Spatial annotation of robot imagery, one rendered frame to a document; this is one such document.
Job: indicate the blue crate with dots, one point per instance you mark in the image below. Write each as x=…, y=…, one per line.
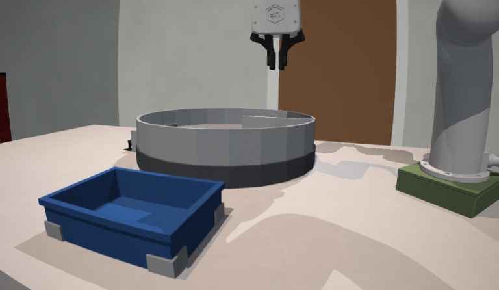
x=151, y=220

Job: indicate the grey round turntable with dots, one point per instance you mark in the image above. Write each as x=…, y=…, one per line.
x=243, y=147

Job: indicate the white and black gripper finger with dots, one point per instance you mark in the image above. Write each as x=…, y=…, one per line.
x=266, y=43
x=286, y=44

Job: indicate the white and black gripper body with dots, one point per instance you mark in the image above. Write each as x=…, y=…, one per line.
x=276, y=17

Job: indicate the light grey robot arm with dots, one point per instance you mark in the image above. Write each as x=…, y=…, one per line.
x=463, y=91

